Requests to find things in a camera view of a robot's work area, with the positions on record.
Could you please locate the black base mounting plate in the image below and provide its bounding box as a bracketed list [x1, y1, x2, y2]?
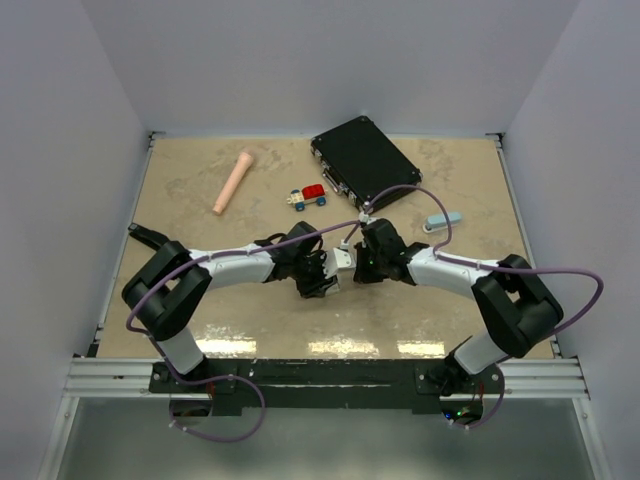
[149, 359, 505, 423]

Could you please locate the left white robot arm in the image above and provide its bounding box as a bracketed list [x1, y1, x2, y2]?
[122, 221, 352, 392]

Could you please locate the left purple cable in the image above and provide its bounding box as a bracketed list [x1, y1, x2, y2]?
[124, 219, 366, 444]

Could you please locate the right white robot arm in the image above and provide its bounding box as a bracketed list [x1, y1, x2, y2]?
[353, 219, 564, 393]

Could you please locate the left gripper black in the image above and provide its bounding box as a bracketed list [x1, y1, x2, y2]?
[290, 249, 337, 299]

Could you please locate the purple cable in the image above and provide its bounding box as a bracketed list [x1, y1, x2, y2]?
[364, 184, 606, 432]
[124, 219, 366, 444]

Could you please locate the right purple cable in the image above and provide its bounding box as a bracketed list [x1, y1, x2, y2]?
[364, 184, 606, 432]

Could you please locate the black metal-edged briefcase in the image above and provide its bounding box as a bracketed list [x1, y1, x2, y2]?
[310, 116, 422, 212]

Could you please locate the red white toy car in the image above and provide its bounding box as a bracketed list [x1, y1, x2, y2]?
[287, 184, 327, 212]

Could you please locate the pink plastic flashlight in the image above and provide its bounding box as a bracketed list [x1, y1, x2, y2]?
[212, 151, 255, 216]

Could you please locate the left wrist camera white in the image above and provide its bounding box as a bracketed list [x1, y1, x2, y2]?
[323, 240, 356, 278]

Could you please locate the aluminium frame rail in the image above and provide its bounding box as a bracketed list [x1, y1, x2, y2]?
[63, 358, 170, 399]

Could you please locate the black stapler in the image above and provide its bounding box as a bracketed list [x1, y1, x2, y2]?
[128, 223, 169, 251]

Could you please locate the light blue stapler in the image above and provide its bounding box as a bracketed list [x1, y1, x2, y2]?
[422, 212, 463, 234]

